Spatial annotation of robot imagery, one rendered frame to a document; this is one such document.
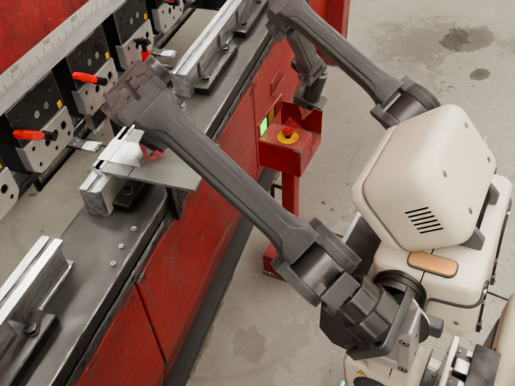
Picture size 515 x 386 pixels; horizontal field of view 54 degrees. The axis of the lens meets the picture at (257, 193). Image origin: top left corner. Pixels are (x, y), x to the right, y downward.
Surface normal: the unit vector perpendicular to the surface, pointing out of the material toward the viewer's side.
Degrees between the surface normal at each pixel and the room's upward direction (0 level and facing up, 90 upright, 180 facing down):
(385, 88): 41
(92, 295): 0
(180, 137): 57
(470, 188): 48
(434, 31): 0
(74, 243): 0
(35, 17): 90
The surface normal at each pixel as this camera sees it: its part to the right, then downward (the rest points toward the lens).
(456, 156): 0.61, -0.23
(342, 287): 0.07, 0.12
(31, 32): 0.95, 0.19
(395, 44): -0.04, -0.70
